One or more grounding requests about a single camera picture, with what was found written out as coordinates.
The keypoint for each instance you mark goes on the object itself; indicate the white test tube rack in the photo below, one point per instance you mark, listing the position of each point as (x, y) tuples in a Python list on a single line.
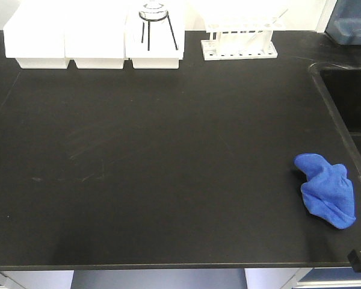
[(240, 30)]

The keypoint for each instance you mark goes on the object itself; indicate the blue microfiber cloth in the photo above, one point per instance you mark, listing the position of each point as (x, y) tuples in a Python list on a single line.
[(327, 192)]

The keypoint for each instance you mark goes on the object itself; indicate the right white storage bin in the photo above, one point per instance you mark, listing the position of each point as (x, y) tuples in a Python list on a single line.
[(162, 54)]

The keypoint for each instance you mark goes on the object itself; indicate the white storage bin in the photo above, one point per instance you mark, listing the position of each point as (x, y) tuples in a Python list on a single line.
[(162, 54), (94, 34), (34, 35)]

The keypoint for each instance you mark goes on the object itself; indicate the middle white storage bin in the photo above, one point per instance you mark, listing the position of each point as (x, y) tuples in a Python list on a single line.
[(94, 34)]

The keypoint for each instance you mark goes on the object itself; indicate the black lab sink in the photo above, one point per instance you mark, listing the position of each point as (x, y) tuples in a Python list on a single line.
[(340, 88)]

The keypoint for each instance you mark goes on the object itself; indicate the clear glass beaker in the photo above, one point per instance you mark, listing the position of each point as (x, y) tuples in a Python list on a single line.
[(153, 11)]

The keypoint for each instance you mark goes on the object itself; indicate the blue plastic container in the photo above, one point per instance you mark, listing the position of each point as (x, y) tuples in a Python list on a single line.
[(344, 25)]

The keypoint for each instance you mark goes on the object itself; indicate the black wire tripod stand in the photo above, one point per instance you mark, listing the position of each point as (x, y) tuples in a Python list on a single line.
[(159, 34)]

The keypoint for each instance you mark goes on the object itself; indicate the left white storage bin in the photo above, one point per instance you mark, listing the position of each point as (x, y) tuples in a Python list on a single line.
[(34, 35)]

